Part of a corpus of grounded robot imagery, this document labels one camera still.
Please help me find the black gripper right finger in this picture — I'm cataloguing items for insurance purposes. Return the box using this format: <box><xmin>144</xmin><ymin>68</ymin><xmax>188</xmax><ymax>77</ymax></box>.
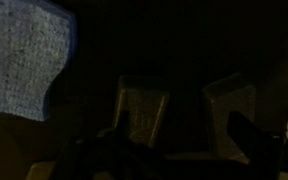
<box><xmin>227</xmin><ymin>111</ymin><xmax>288</xmax><ymax>180</ymax></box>

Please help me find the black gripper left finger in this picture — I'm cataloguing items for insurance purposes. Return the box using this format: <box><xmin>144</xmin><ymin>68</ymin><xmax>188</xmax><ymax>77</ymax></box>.
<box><xmin>50</xmin><ymin>111</ymin><xmax>167</xmax><ymax>180</ymax></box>

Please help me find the blue cloth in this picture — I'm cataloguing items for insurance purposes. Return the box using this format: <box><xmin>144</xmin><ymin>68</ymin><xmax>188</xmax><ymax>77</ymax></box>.
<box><xmin>0</xmin><ymin>0</ymin><xmax>76</xmax><ymax>121</ymax></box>

